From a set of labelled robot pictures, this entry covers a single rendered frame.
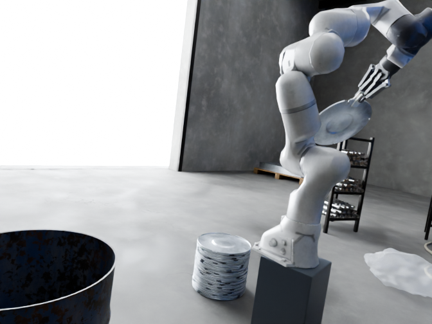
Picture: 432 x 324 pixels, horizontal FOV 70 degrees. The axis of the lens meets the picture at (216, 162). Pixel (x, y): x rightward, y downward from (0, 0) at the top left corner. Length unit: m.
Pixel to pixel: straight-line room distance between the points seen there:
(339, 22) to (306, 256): 0.71
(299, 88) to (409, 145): 6.88
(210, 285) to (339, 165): 0.99
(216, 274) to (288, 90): 1.04
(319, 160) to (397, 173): 6.84
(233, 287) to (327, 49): 1.20
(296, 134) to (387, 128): 6.96
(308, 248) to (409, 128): 6.83
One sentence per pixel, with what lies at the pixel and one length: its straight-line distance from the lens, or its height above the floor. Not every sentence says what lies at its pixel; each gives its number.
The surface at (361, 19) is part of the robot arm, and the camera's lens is 1.08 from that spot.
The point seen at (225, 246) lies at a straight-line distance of 1.65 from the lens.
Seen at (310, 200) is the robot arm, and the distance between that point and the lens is 1.01.
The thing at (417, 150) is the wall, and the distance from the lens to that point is 7.70.
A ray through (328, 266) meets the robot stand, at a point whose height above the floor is 0.44.
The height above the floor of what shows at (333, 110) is 0.99.
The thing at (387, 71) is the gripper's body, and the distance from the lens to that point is 1.36.
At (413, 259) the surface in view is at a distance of 2.39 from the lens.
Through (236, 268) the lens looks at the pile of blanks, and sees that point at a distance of 1.63.
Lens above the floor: 0.85
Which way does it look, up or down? 6 degrees down
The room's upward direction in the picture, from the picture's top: 7 degrees clockwise
